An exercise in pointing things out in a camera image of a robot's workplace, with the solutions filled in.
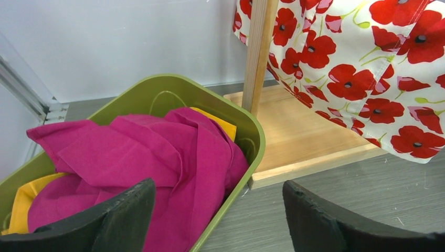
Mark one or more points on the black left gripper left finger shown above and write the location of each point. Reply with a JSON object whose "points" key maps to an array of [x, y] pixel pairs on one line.
{"points": [[118, 224]]}

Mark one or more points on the magenta dress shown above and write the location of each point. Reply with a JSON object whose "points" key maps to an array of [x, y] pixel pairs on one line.
{"points": [[146, 167]]}

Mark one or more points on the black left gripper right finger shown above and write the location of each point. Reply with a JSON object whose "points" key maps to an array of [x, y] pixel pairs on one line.
{"points": [[316, 224]]}

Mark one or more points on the green plastic bin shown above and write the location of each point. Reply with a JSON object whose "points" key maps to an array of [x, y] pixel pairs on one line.
{"points": [[198, 148]]}

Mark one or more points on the wooden clothes rack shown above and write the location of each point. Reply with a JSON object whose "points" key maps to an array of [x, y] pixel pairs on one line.
{"points": [[298, 141]]}

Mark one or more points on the yellow pleated skirt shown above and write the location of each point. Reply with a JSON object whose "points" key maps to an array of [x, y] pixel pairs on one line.
{"points": [[24, 205]]}

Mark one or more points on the white red poppy garment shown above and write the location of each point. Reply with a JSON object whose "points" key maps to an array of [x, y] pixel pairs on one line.
{"points": [[375, 67]]}

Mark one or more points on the aluminium rail frame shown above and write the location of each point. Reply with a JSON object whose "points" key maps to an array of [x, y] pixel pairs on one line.
{"points": [[25, 103]]}

